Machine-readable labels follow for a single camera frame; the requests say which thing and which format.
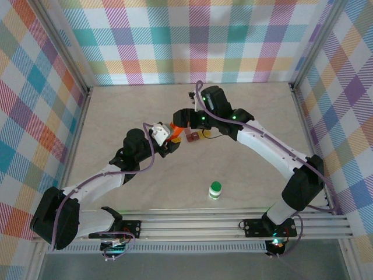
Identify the black controller board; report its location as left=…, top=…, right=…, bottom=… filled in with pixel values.
left=264, top=238, right=286, bottom=257
left=100, top=239, right=131, bottom=262

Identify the orange pill bottle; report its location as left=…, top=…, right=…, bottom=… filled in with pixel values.
left=168, top=121, right=188, bottom=139

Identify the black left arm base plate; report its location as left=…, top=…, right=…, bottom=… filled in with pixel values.
left=88, top=219, right=142, bottom=240

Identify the wide aluminium frame rail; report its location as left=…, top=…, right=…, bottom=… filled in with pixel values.
left=30, top=205, right=355, bottom=242

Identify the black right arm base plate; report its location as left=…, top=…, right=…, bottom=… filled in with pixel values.
left=244, top=217, right=298, bottom=237

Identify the white bottle with green cap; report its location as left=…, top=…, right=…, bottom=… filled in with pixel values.
left=207, top=180, right=223, bottom=202

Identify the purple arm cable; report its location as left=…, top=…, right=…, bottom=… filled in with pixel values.
left=49, top=122, right=158, bottom=262
left=195, top=80, right=339, bottom=259

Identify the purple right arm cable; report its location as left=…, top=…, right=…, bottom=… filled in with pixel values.
left=195, top=80, right=339, bottom=259

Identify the aluminium side rail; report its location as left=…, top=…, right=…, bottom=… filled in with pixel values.
left=59, top=86, right=94, bottom=189
left=290, top=84, right=336, bottom=216

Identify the grey slotted cable duct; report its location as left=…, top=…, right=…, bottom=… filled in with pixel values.
left=46, top=243, right=268, bottom=254

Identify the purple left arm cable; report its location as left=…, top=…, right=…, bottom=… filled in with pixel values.
left=49, top=122, right=158, bottom=262

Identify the aluminium frame post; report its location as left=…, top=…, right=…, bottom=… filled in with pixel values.
left=30, top=0, right=94, bottom=94
left=287, top=0, right=350, bottom=90

